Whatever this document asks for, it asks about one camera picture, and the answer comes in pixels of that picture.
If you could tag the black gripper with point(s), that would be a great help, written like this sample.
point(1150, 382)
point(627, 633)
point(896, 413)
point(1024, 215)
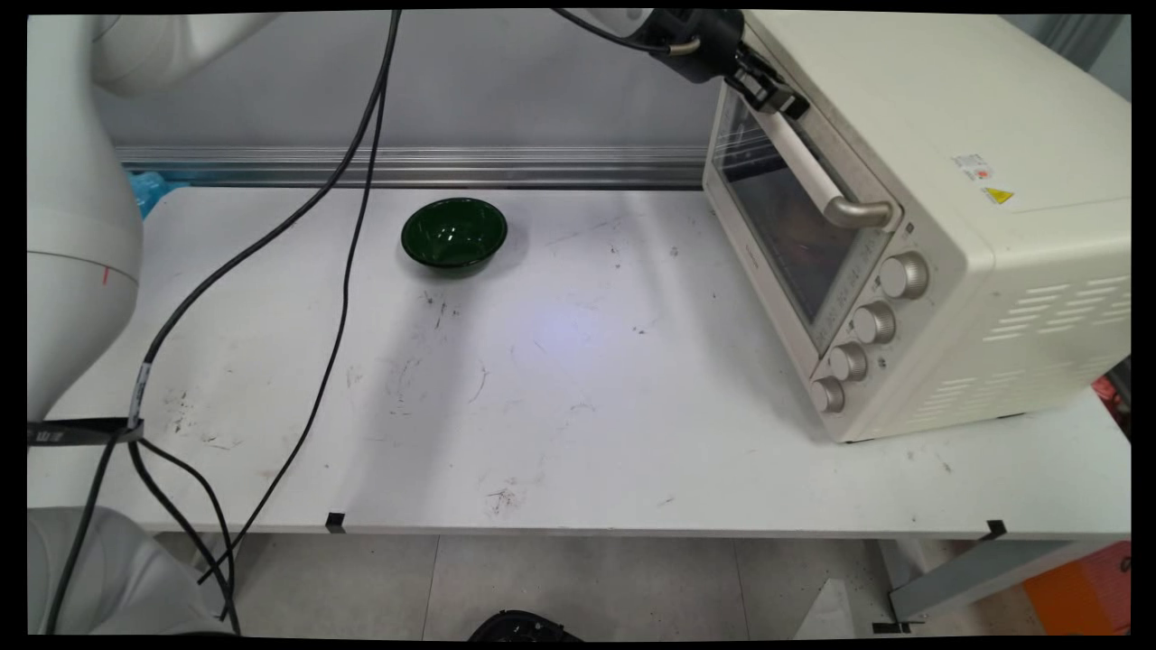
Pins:
point(704, 36)

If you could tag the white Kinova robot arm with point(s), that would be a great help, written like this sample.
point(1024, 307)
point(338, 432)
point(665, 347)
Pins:
point(72, 226)

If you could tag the white red label sticker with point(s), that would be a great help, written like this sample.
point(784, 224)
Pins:
point(972, 167)

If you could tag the cream toaster oven body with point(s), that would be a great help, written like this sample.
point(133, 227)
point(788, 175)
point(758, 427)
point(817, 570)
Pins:
point(993, 90)

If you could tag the cream metal oven knob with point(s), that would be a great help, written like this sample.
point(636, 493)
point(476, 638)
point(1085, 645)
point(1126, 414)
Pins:
point(826, 394)
point(905, 275)
point(849, 362)
point(874, 322)

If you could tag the yellow triangle warning sticker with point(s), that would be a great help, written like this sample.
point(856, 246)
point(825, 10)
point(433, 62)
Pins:
point(999, 196)

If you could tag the dark green bowl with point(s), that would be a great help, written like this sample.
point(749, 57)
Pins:
point(454, 233)

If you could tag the red object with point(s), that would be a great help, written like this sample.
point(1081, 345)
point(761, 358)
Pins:
point(1106, 397)

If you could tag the grey table leg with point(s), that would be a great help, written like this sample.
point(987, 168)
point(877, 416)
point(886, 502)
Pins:
point(975, 573)
point(212, 546)

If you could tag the black plastic object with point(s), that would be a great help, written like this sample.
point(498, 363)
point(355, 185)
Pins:
point(524, 627)

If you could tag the orange box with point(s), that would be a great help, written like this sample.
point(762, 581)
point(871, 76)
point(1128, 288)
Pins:
point(1084, 587)

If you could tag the blue plastic bag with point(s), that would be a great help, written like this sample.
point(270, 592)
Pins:
point(149, 190)

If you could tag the aluminium profile rail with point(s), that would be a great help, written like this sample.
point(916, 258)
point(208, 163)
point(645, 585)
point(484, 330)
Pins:
point(497, 167)

